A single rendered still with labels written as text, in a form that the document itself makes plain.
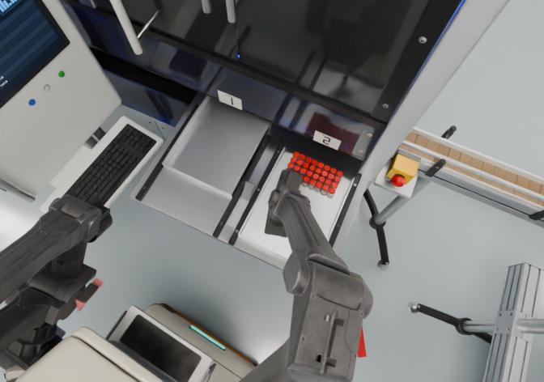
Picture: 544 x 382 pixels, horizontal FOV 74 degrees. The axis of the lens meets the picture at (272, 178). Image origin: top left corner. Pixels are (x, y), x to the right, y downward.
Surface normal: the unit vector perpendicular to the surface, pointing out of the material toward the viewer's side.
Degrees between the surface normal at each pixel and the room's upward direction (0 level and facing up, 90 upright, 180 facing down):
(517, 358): 0
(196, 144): 0
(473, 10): 90
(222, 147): 0
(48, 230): 41
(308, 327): 17
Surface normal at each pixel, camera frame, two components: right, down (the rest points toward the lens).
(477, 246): 0.02, -0.38
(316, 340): 0.32, -0.35
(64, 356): 0.36, -0.81
